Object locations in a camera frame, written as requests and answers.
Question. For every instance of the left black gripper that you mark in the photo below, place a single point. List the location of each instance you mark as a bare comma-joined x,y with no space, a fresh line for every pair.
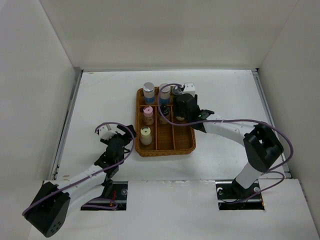
127,136

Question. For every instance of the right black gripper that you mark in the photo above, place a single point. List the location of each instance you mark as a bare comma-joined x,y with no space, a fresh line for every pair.
177,108

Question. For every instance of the black round cap spice bottle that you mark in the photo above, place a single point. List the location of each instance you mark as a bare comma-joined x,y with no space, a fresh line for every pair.
179,117

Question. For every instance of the grey lid grinder bottle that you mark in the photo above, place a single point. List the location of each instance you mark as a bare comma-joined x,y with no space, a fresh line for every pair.
177,90

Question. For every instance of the yellow cap spice bottle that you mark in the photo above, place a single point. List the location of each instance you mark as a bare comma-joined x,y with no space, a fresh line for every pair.
145,136

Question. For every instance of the pink cap spice bottle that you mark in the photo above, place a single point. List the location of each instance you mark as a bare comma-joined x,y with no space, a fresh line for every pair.
148,115

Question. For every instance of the silver lid blue label jar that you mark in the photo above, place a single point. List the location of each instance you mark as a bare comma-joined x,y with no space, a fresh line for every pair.
149,93

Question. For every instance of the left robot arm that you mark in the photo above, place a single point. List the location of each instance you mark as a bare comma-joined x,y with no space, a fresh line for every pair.
55,201

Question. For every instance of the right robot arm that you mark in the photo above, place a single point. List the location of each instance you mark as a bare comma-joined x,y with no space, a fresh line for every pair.
261,145

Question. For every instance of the brown wicker divided tray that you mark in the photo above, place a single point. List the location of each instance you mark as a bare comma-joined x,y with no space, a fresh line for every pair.
166,139

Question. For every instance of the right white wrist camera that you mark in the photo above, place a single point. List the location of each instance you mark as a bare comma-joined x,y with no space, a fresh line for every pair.
189,88

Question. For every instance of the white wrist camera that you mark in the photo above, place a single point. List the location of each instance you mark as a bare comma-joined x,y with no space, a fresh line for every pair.
189,88
105,132

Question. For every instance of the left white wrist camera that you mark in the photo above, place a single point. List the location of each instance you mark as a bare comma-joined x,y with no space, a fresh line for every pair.
105,132

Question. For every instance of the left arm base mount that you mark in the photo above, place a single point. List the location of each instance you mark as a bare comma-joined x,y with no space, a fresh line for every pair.
109,196

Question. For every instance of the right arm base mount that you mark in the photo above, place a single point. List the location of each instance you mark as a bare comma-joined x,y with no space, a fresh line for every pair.
233,197

